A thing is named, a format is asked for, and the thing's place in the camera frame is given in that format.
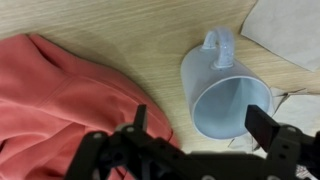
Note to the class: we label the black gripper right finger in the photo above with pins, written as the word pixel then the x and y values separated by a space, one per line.
pixel 290 150

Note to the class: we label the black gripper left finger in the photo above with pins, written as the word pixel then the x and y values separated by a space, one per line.
pixel 126 156

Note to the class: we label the white ceramic mug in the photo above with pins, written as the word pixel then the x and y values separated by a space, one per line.
pixel 213 86

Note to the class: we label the grey paper napkin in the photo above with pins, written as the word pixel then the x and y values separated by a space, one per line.
pixel 286 30
pixel 296 110

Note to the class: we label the crumpled red cloth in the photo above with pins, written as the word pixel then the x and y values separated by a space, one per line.
pixel 66 100

